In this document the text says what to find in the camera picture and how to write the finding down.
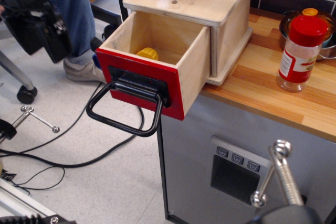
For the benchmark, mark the yellow toy corn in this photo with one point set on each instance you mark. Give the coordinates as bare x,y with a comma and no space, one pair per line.
149,53

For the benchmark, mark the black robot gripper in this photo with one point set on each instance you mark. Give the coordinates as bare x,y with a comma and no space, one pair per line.
36,24

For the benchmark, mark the stainless steel cabinet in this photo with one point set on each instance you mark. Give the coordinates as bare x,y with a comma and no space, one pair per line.
214,159

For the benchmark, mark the right silver clamp screw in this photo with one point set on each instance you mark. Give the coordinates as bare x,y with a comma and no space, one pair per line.
279,153

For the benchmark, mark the spice jar red lid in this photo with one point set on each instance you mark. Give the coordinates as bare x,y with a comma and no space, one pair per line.
303,44

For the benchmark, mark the wooden drawer red front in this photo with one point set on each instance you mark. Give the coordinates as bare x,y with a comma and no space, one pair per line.
184,63

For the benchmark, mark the person's leg blue jeans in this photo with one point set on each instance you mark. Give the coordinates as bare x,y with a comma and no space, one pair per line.
79,19

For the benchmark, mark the wooden box housing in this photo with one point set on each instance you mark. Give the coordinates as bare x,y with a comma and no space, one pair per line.
228,20

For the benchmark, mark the metal bowl with items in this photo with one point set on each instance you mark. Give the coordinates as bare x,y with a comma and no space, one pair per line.
328,47

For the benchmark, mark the left silver clamp screw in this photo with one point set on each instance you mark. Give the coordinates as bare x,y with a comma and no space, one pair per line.
9,130

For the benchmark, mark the beige sneaker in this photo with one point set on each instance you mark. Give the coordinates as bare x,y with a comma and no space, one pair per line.
83,73

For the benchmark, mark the silver clamp screw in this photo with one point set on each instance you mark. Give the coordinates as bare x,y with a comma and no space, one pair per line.
279,153
9,130

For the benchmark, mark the aluminium frame rail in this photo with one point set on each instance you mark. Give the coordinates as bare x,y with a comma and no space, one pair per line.
18,207

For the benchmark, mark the black metal drawer handle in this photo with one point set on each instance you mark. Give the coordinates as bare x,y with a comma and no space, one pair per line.
123,115

